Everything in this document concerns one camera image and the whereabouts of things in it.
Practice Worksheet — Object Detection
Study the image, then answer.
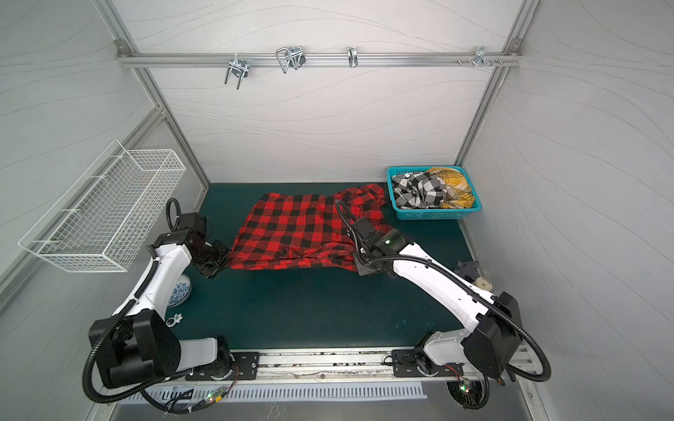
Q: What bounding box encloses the red black plaid shirt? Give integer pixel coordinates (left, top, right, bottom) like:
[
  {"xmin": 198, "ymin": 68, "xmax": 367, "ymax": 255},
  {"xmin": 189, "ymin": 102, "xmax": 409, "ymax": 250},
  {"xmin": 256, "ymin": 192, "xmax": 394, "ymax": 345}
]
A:
[{"xmin": 228, "ymin": 183, "xmax": 390, "ymax": 272}]

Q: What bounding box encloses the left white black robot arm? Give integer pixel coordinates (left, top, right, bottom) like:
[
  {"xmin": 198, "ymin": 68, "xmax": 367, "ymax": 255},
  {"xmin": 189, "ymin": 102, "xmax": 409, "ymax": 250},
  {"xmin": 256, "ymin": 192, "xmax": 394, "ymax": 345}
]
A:
[{"xmin": 82, "ymin": 212, "xmax": 234, "ymax": 403}]

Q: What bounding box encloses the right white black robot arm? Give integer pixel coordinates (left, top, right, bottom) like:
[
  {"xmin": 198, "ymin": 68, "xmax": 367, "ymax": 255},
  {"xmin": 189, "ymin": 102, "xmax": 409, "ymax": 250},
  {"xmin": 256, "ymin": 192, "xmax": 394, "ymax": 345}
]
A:
[{"xmin": 342, "ymin": 218, "xmax": 552, "ymax": 382}]

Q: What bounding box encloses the blue white ceramic bowl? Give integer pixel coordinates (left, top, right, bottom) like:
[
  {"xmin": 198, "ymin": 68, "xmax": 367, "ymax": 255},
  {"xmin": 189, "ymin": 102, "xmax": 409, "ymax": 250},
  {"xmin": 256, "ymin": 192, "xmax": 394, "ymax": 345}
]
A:
[{"xmin": 167, "ymin": 274, "xmax": 192, "ymax": 308}]

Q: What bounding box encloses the small metal clamp piece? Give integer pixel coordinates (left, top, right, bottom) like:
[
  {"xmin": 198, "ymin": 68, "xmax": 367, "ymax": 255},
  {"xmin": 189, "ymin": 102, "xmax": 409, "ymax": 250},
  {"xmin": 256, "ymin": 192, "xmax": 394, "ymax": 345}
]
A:
[{"xmin": 166, "ymin": 313, "xmax": 184, "ymax": 328}]

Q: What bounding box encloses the teal plastic basket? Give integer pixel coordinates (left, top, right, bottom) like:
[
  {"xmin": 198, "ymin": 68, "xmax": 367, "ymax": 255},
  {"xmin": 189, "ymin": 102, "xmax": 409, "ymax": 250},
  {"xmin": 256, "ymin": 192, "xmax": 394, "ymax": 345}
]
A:
[{"xmin": 386, "ymin": 166, "xmax": 482, "ymax": 220}]

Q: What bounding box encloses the black white plaid shirt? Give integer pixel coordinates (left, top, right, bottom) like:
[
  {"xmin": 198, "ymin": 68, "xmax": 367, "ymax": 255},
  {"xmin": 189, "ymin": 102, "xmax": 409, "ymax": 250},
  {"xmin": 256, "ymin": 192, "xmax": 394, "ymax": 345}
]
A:
[{"xmin": 391, "ymin": 172, "xmax": 448, "ymax": 210}]

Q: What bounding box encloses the yellow plaid shirt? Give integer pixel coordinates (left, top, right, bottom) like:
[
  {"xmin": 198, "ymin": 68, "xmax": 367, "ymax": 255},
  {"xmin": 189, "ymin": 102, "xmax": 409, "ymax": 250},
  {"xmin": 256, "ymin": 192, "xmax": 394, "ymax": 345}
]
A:
[{"xmin": 427, "ymin": 167, "xmax": 476, "ymax": 209}]

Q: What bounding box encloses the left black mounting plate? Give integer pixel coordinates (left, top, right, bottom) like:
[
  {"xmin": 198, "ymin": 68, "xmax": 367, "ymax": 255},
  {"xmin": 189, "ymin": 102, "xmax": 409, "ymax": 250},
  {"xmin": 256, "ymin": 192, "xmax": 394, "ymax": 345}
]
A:
[{"xmin": 185, "ymin": 352, "xmax": 260, "ymax": 382}]

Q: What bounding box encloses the black mounting plate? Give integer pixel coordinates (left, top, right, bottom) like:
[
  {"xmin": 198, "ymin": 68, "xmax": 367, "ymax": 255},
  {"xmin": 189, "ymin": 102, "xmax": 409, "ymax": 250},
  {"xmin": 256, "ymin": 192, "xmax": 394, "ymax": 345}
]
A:
[
  {"xmin": 185, "ymin": 352, "xmax": 260, "ymax": 382},
  {"xmin": 383, "ymin": 349, "xmax": 464, "ymax": 379}
]

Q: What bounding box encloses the beige cylinder object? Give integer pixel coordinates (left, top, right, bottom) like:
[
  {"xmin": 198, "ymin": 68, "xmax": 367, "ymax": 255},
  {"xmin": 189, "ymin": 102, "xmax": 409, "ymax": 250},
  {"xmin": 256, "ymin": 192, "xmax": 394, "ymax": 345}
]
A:
[{"xmin": 474, "ymin": 277, "xmax": 494, "ymax": 292}]

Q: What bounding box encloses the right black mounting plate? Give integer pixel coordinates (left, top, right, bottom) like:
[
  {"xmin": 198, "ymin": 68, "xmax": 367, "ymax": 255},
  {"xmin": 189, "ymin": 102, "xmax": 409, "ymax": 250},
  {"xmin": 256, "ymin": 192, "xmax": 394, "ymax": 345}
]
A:
[{"xmin": 383, "ymin": 349, "xmax": 464, "ymax": 379}]

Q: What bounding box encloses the metal U-bolt clamp left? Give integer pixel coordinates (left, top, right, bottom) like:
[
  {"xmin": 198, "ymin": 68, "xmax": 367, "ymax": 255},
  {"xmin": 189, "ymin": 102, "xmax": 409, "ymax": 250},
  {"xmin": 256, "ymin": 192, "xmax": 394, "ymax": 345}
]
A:
[{"xmin": 224, "ymin": 54, "xmax": 249, "ymax": 89}]

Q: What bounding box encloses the metal u-bolt clamp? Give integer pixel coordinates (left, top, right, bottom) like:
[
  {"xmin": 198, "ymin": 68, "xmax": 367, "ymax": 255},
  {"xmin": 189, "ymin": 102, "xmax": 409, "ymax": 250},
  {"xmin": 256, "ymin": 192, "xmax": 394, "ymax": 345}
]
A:
[
  {"xmin": 275, "ymin": 46, "xmax": 306, "ymax": 74},
  {"xmin": 224, "ymin": 54, "xmax": 249, "ymax": 89}
]

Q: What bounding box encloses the metal U-bolt clamp middle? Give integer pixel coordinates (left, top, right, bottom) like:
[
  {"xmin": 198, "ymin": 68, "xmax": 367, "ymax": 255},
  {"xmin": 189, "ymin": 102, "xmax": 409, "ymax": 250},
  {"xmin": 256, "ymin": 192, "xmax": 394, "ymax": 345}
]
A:
[{"xmin": 275, "ymin": 46, "xmax": 306, "ymax": 74}]

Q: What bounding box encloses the white wire basket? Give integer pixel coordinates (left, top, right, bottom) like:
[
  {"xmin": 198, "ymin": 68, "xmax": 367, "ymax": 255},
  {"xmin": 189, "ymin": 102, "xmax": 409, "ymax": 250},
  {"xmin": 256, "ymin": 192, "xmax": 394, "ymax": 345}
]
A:
[{"xmin": 18, "ymin": 140, "xmax": 185, "ymax": 273}]

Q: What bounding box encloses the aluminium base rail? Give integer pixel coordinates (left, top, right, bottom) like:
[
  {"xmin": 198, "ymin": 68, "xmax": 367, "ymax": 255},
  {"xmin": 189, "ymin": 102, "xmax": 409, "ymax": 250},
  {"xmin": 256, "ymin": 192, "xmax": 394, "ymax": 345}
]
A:
[{"xmin": 104, "ymin": 344, "xmax": 539, "ymax": 388}]

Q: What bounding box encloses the white slotted cable duct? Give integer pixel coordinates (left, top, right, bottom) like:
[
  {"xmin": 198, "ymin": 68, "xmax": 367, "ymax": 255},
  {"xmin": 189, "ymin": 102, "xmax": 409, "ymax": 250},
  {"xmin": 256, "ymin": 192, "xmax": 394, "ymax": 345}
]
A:
[{"xmin": 147, "ymin": 382, "xmax": 428, "ymax": 405}]

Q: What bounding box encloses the aluminium cross rail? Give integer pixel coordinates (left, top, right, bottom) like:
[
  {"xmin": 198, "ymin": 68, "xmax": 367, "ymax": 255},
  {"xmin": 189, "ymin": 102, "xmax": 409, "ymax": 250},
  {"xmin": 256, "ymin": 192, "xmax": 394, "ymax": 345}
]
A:
[{"xmin": 118, "ymin": 50, "xmax": 523, "ymax": 68}]

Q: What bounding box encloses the small metal ring clamp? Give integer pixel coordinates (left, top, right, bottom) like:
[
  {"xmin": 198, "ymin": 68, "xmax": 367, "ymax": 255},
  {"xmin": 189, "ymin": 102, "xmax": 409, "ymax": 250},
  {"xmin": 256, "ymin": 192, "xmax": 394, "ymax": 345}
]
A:
[{"xmin": 347, "ymin": 47, "xmax": 358, "ymax": 68}]

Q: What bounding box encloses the metal bracket with bolts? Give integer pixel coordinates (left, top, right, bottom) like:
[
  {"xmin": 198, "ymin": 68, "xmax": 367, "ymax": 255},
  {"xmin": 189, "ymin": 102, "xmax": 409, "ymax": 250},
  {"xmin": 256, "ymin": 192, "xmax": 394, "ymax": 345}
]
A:
[{"xmin": 456, "ymin": 47, "xmax": 503, "ymax": 68}]

